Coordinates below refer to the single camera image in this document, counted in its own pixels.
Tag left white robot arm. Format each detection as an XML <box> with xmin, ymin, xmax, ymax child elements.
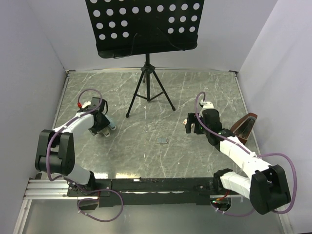
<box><xmin>35</xmin><ymin>97</ymin><xmax>115</xmax><ymax>196</ymax></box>

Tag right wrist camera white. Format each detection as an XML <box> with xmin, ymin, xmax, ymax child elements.
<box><xmin>199</xmin><ymin>100</ymin><xmax>214</xmax><ymax>110</ymax></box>

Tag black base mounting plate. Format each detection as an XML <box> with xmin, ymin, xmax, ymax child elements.
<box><xmin>67</xmin><ymin>177</ymin><xmax>227</xmax><ymax>207</ymax></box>

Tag aluminium rail frame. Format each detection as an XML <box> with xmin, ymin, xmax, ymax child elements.
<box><xmin>25</xmin><ymin>65</ymin><xmax>296</xmax><ymax>234</ymax></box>

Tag brown wooden metronome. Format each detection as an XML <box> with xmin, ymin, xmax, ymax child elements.
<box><xmin>231</xmin><ymin>113</ymin><xmax>258</xmax><ymax>145</ymax></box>

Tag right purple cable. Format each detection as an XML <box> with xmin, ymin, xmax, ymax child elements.
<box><xmin>195</xmin><ymin>91</ymin><xmax>298</xmax><ymax>215</ymax></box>

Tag purple cable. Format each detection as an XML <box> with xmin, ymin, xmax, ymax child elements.
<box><xmin>47</xmin><ymin>89</ymin><xmax>103</xmax><ymax>182</ymax></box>
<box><xmin>195</xmin><ymin>91</ymin><xmax>298</xmax><ymax>215</ymax></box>

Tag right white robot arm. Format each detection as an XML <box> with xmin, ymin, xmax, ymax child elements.
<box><xmin>185</xmin><ymin>109</ymin><xmax>291</xmax><ymax>215</ymax></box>

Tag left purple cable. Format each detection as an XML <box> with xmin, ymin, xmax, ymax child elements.
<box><xmin>47</xmin><ymin>89</ymin><xmax>103</xmax><ymax>182</ymax></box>

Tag black perforated music stand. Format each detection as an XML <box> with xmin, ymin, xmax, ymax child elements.
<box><xmin>85</xmin><ymin>0</ymin><xmax>205</xmax><ymax>118</ymax></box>

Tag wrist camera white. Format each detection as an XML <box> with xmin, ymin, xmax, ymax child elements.
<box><xmin>199</xmin><ymin>100</ymin><xmax>214</xmax><ymax>110</ymax></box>
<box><xmin>77</xmin><ymin>101</ymin><xmax>91</xmax><ymax>109</ymax></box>

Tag light blue stapler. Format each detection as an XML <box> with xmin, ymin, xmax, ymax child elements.
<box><xmin>100</xmin><ymin>115</ymin><xmax>117</xmax><ymax>137</ymax></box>

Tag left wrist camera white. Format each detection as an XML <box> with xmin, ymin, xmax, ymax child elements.
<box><xmin>77</xmin><ymin>101</ymin><xmax>91</xmax><ymax>109</ymax></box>

